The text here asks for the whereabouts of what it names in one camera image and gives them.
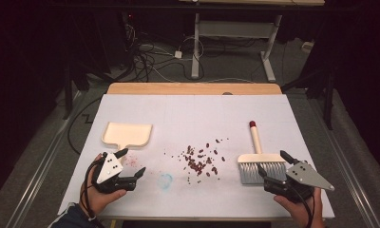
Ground white table cover sheet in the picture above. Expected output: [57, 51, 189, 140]
[57, 93, 335, 219]

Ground black floor cable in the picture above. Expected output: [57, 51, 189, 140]
[66, 95, 103, 157]

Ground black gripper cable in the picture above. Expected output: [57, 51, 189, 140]
[287, 184, 316, 228]
[79, 157, 105, 228]

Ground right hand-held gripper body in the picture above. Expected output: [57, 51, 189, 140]
[263, 161, 335, 204]

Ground red beans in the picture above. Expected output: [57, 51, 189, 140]
[163, 137, 231, 185]

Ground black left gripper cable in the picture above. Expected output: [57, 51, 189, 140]
[79, 157, 105, 228]

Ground person's left hand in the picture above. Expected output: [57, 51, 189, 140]
[79, 153, 128, 219]

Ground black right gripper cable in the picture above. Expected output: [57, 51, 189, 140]
[287, 184, 316, 228]

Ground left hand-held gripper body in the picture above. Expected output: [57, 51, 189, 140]
[91, 151, 139, 195]

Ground cream hand brush grey bristles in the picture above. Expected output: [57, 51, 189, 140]
[237, 120, 288, 185]

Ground cream plastic dustpan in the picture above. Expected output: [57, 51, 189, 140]
[101, 121, 154, 159]

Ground white floor socket box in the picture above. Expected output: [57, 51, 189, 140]
[300, 40, 315, 53]

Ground tangle of floor cables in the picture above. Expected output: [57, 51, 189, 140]
[123, 23, 205, 84]

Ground wooden table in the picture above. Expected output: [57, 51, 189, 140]
[97, 82, 306, 222]

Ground person's right hand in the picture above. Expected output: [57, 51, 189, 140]
[273, 187, 326, 228]

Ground metal floor rail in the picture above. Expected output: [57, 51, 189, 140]
[306, 94, 380, 228]
[4, 90, 86, 228]

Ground white metal frame desk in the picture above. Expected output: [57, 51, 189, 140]
[178, 0, 326, 84]

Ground black stand legs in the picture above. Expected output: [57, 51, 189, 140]
[280, 65, 335, 131]

